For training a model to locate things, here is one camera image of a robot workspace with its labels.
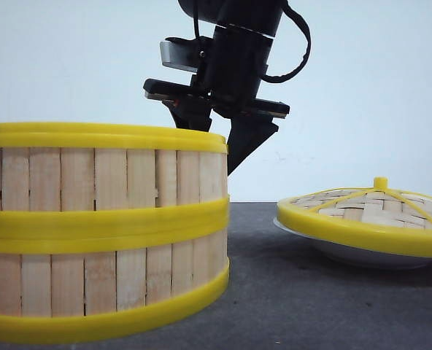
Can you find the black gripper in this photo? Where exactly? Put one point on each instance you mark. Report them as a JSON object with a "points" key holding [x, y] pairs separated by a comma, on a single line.
{"points": [[226, 81]]}

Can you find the bamboo steamer basket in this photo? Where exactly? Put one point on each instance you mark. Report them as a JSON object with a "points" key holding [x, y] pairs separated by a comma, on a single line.
{"points": [[94, 296], [81, 187]]}

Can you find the woven bamboo steamer lid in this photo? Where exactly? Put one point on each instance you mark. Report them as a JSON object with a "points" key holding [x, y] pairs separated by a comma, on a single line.
{"points": [[376, 218]]}

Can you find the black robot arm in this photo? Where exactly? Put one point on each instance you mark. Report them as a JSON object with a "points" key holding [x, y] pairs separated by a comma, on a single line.
{"points": [[261, 17]]}

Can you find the white shallow plate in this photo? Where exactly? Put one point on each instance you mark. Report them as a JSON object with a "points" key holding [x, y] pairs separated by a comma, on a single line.
{"points": [[358, 256]]}

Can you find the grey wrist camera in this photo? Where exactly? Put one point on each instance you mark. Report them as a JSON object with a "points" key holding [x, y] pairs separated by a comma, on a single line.
{"points": [[185, 54]]}

